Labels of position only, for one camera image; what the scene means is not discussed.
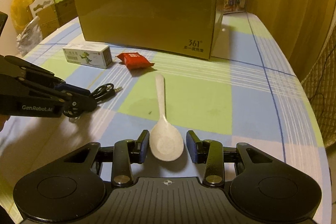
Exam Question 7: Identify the small brown cardboard box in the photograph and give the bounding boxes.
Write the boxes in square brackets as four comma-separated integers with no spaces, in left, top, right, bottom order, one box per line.
[37,0,77,38]

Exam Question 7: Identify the white medicine box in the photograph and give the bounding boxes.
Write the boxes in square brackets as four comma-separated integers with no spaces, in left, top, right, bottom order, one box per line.
[63,42,113,69]

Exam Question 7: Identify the red snack packet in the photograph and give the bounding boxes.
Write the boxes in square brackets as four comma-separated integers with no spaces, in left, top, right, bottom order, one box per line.
[117,52,154,70]

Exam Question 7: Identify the white plastic spoon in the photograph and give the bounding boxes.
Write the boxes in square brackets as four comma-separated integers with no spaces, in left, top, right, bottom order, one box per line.
[149,74,184,162]

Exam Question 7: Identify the plaid tablecloth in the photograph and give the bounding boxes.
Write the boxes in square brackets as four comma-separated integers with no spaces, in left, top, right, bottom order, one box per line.
[1,13,331,223]

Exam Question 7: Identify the white cutout paper bag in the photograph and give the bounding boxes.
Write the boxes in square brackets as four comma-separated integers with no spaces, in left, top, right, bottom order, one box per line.
[29,0,54,18]

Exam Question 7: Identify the black audio cable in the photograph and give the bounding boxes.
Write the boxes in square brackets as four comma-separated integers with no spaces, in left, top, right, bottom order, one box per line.
[63,82,124,119]

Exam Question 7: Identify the person's left hand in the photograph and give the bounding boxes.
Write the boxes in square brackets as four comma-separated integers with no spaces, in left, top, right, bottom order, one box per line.
[0,114,10,131]

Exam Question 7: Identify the white plastic bag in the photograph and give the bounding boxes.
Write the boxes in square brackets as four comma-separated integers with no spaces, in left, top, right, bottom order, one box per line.
[17,16,43,56]

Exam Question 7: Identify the yellow plastic bag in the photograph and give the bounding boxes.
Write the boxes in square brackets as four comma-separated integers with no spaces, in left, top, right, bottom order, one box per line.
[10,0,35,34]

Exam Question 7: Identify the large brown cardboard box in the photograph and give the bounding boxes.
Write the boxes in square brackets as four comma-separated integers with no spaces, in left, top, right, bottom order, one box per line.
[75,0,225,60]

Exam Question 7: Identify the quilted beige chair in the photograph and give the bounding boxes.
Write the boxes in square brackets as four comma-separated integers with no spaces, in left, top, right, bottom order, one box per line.
[301,29,335,147]

